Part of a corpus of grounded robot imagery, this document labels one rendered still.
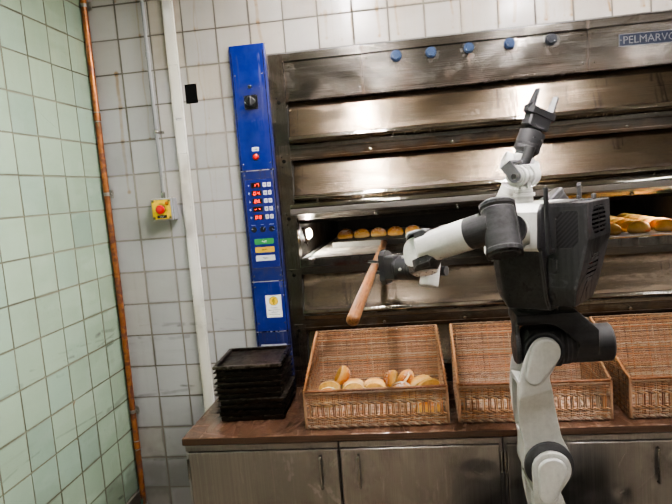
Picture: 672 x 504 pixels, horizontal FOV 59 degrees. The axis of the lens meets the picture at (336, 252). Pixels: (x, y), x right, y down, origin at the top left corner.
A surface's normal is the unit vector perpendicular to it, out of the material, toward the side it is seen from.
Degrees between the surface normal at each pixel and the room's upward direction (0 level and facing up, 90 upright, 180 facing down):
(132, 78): 90
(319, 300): 70
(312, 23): 90
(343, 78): 94
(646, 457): 90
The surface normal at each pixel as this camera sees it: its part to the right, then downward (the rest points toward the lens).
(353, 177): -0.13, -0.23
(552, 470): -0.10, 0.11
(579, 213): -0.64, 0.14
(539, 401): 0.06, 0.50
